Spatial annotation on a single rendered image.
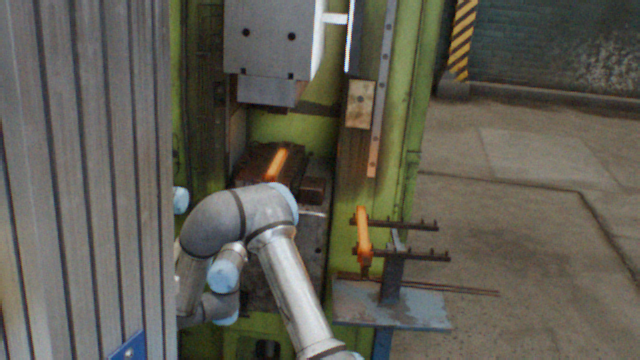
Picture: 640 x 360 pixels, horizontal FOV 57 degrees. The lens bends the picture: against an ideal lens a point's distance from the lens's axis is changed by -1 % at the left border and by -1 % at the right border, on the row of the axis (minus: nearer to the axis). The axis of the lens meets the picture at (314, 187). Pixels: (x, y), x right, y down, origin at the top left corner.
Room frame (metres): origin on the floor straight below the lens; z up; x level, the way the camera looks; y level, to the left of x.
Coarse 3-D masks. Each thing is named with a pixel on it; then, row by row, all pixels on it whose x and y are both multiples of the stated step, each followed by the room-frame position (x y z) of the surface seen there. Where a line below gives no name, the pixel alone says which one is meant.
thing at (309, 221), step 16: (320, 160) 2.40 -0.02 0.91; (320, 176) 2.22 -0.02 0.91; (304, 208) 1.91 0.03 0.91; (320, 208) 1.93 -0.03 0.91; (304, 224) 1.89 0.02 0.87; (320, 224) 1.88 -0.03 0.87; (304, 240) 1.89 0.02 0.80; (320, 240) 1.88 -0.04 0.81; (256, 256) 1.90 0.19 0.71; (304, 256) 1.88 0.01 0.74; (320, 256) 1.88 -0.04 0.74; (240, 272) 1.91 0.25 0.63; (256, 272) 1.90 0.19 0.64; (320, 272) 1.88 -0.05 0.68; (240, 288) 1.91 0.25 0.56; (256, 288) 1.90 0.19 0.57; (320, 288) 1.90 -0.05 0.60; (240, 304) 1.91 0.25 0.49; (256, 304) 1.90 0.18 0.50; (272, 304) 1.89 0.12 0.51
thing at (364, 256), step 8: (360, 208) 1.92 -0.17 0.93; (360, 216) 1.86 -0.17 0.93; (360, 224) 1.80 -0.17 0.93; (360, 232) 1.74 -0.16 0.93; (360, 240) 1.68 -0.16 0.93; (368, 240) 1.68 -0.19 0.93; (360, 248) 1.63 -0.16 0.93; (368, 248) 1.63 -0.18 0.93; (360, 256) 1.59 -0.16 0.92; (368, 256) 1.57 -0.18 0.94; (360, 264) 1.58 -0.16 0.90; (368, 264) 1.52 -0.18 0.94; (368, 272) 1.54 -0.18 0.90
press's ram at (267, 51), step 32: (256, 0) 1.96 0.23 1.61; (288, 0) 1.96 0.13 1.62; (320, 0) 2.05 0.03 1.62; (224, 32) 1.97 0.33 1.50; (256, 32) 1.96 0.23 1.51; (288, 32) 1.96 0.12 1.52; (320, 32) 2.13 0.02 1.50; (224, 64) 1.97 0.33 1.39; (256, 64) 1.96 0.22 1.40; (288, 64) 1.95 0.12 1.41; (320, 64) 2.20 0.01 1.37
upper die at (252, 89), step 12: (240, 84) 1.97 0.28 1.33; (252, 84) 1.96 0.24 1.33; (264, 84) 1.96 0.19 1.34; (276, 84) 1.96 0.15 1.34; (288, 84) 1.95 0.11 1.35; (300, 84) 2.07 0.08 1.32; (240, 96) 1.97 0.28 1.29; (252, 96) 1.96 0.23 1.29; (264, 96) 1.96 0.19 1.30; (276, 96) 1.96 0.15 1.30; (288, 96) 1.95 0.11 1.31; (300, 96) 2.07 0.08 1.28
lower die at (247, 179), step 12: (264, 144) 2.37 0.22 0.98; (276, 144) 2.35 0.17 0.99; (300, 144) 2.37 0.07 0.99; (264, 156) 2.20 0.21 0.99; (288, 156) 2.22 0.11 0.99; (300, 156) 2.23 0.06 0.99; (252, 168) 2.09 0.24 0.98; (264, 168) 2.08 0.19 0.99; (288, 168) 2.09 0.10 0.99; (240, 180) 1.97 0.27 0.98; (252, 180) 1.96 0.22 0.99; (276, 180) 1.96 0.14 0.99; (288, 180) 1.97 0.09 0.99
